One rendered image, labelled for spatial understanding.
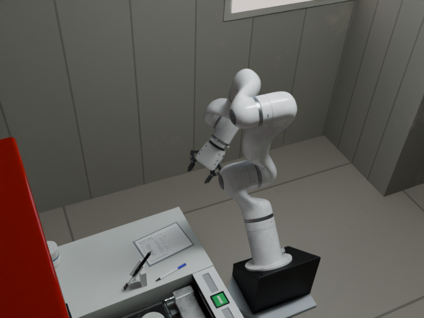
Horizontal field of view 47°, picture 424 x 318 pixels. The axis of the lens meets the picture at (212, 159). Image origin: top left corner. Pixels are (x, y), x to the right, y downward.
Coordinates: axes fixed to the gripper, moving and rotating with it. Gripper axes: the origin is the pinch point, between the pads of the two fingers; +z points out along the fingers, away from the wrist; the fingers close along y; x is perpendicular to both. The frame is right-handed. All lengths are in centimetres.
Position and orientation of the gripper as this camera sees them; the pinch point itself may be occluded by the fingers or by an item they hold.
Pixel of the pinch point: (198, 175)
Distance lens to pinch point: 207.7
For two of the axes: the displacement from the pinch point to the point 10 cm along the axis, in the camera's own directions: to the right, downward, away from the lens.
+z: -5.2, 8.3, 1.9
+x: -3.0, 0.4, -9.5
